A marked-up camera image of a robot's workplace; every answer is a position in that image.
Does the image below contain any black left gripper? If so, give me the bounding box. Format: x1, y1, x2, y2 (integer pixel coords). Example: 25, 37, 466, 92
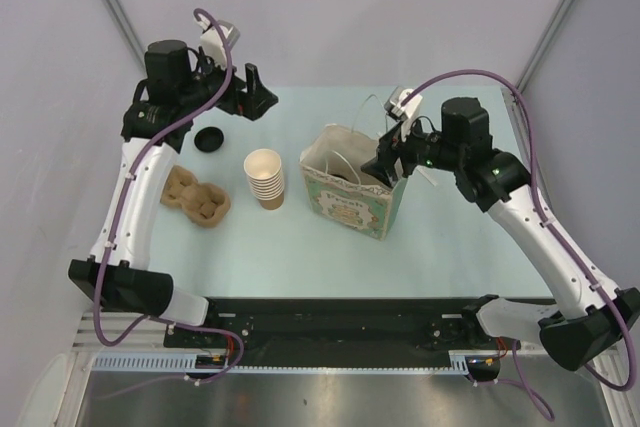
178, 47, 276, 121

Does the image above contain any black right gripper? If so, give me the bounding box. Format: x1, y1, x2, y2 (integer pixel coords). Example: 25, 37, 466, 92
361, 111, 464, 188

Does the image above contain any printed green paper bag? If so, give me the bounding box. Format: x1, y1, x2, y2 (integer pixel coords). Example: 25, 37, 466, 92
299, 124, 408, 241

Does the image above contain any black plastic cup lid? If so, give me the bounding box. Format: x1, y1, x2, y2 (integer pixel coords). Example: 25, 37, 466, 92
330, 173, 360, 184

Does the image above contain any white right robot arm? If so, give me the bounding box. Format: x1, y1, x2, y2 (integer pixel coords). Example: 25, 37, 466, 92
361, 97, 639, 371

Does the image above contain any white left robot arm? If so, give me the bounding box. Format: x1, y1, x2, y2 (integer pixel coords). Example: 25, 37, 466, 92
68, 40, 278, 347

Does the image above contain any white wrapped straw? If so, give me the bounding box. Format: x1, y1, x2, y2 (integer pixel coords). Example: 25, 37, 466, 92
416, 166, 439, 187

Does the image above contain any black lid stack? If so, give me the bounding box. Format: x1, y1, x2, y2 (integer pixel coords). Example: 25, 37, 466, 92
194, 126, 225, 153

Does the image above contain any stack of brown paper cups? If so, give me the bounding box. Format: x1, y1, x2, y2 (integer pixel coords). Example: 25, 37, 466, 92
243, 149, 285, 210

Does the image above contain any brown pulp cup carrier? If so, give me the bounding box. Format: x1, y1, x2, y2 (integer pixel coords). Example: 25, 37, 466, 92
160, 165, 231, 228

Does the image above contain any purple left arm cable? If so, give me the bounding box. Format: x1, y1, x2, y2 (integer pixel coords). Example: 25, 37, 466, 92
92, 7, 246, 398

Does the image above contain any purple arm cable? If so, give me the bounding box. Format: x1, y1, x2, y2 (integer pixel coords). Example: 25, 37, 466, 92
92, 7, 246, 398
399, 69, 639, 421

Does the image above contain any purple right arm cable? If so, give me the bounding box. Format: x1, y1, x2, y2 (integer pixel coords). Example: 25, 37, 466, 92
399, 69, 639, 421

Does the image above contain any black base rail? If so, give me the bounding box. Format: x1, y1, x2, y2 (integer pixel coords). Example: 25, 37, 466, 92
164, 296, 556, 383

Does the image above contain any white slotted cable duct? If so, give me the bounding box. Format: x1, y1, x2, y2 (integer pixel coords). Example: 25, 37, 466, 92
92, 352, 469, 375

